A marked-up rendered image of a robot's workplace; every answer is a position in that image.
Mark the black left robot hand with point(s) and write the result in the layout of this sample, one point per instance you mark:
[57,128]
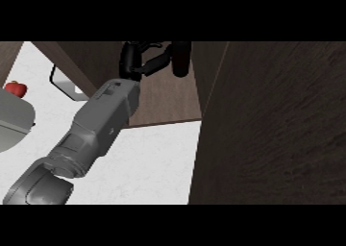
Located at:
[129,61]

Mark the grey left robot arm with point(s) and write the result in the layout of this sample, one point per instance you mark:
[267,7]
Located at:
[100,118]

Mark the brown wooden cabinet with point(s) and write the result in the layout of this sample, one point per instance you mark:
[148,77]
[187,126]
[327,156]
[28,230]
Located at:
[166,99]

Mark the dark brown cabinet door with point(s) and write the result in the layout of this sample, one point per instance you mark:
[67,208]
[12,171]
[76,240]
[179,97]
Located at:
[280,128]

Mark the white object with black rim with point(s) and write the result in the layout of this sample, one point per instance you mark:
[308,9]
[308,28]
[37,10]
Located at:
[67,84]

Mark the red bell pepper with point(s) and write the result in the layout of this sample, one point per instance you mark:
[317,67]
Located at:
[17,89]

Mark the brown wooden panel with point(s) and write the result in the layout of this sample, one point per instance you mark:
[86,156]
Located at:
[3,61]

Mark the pale grey rounded appliance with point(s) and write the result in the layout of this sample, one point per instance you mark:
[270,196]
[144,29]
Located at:
[6,121]

